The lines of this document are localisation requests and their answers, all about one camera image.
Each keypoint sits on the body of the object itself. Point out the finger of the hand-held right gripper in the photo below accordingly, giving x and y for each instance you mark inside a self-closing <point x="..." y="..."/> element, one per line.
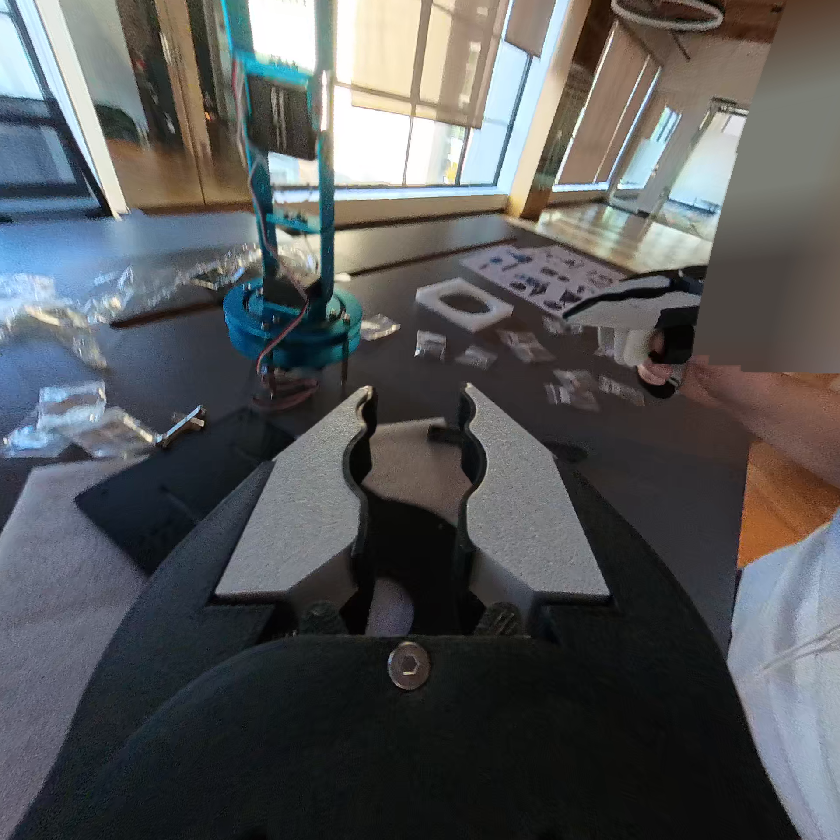
<point x="656" y="281"/>
<point x="643" y="308"/>

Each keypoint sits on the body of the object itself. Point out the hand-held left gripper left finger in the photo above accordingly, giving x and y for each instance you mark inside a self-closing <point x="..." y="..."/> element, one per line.
<point x="295" y="525"/>

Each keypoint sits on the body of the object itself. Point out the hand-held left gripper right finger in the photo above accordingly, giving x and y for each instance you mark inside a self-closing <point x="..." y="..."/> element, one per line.
<point x="531" y="525"/>

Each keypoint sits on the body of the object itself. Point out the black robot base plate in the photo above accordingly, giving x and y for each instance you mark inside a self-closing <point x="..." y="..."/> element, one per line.
<point x="164" y="499"/>

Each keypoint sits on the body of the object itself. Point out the robot arm instruction manual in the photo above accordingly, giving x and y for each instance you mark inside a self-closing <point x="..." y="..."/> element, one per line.
<point x="499" y="259"/>

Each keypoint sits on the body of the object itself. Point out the blue toy robot arm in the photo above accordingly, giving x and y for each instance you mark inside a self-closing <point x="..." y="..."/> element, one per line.
<point x="295" y="334"/>

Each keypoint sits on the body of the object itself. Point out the person's right forearm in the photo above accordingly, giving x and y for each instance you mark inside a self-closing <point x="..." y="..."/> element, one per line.
<point x="787" y="426"/>

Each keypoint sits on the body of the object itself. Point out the dark desk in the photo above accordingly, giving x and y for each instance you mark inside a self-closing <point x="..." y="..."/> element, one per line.
<point x="184" y="361"/>

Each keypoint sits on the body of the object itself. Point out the person's right hand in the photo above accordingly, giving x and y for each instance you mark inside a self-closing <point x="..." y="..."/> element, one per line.
<point x="656" y="375"/>

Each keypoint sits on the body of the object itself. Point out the scatter of tiny parts bags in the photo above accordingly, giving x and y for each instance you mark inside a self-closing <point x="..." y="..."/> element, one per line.
<point x="525" y="348"/>

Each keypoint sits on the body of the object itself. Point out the wooden pillar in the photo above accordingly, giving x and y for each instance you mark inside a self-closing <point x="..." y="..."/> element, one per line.
<point x="538" y="164"/>

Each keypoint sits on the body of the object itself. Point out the grey foam sheet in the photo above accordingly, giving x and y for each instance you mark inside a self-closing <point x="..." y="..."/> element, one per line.
<point x="52" y="590"/>

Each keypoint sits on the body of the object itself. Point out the large clear plastic bag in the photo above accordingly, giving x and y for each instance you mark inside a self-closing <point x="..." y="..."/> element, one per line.
<point x="39" y="295"/>
<point x="223" y="269"/>

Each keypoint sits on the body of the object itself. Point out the person's white shirt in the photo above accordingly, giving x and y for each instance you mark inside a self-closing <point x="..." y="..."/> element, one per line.
<point x="787" y="689"/>

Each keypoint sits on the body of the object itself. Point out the large glass window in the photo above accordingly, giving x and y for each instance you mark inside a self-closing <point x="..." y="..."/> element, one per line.
<point x="380" y="151"/>

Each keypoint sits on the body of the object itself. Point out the beige roller blind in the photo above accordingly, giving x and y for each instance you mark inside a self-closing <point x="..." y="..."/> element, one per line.
<point x="426" y="59"/>

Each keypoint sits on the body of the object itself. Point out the white foam frame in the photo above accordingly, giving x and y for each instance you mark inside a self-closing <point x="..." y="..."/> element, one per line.
<point x="433" y="295"/>

